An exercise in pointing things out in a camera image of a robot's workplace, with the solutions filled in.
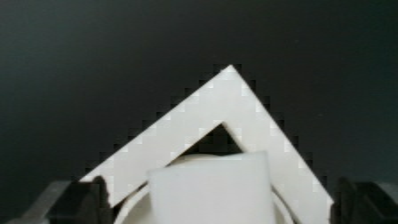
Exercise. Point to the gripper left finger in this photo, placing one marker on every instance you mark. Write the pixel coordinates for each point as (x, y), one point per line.
(71, 204)

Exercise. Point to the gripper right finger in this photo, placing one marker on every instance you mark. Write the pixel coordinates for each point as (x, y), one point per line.
(365, 203)

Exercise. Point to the white U-shaped fence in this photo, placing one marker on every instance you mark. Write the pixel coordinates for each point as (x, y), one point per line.
(222, 106)

